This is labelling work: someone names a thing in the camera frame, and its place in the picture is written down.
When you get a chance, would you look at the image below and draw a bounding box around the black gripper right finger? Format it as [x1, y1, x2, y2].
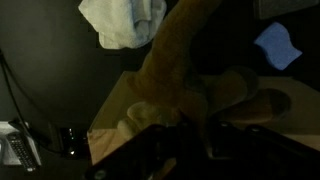
[203, 119, 320, 180]

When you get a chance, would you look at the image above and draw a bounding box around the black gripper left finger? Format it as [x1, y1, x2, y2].
[84, 123, 188, 180]

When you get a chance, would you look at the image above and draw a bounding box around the brown plush toy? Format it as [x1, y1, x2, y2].
[126, 0, 291, 141]

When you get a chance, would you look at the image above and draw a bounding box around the large white towel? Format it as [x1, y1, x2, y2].
[78, 0, 168, 50]

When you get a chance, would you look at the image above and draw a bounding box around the large cardboard box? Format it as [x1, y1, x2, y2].
[87, 70, 320, 168]

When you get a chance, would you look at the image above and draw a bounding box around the small black device with lights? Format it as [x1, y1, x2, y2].
[48, 123, 88, 158]

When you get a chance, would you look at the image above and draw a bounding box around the blue sponge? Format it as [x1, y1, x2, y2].
[253, 21, 303, 71]

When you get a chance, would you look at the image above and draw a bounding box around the black table cable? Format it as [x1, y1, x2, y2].
[0, 49, 64, 156]

